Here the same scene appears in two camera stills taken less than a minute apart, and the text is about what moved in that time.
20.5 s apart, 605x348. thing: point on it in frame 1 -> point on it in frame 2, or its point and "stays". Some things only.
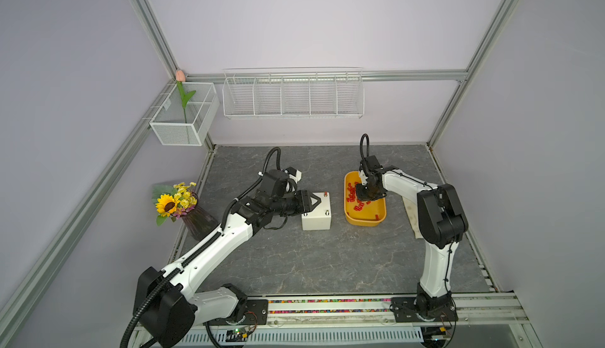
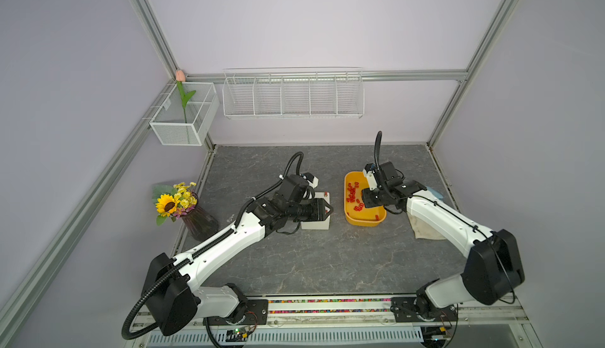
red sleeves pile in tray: (353, 197) stays
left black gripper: (304, 202) -> (317, 210)
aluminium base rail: (486, 310) stays
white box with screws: (319, 219) stays
